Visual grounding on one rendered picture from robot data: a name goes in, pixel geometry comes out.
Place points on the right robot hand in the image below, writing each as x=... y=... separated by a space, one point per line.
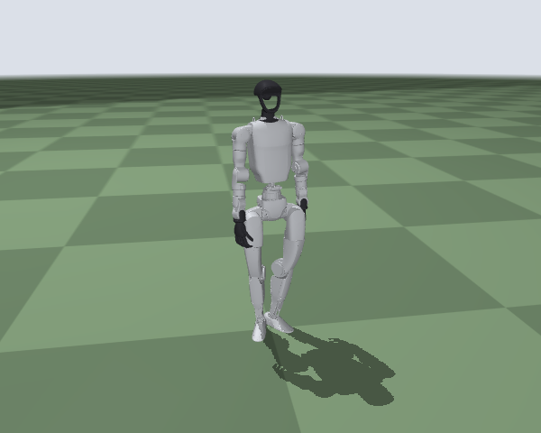
x=240 y=231

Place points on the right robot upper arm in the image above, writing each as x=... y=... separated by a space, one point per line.
x=240 y=136

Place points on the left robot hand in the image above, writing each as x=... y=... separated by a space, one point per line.
x=303 y=204

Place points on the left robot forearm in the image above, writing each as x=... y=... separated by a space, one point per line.
x=301 y=186

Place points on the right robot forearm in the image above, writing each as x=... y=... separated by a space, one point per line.
x=238 y=196

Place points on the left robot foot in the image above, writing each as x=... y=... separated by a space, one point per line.
x=278 y=323

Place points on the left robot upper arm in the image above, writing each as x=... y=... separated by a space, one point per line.
x=299 y=165

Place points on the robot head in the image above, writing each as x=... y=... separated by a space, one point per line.
x=266 y=89

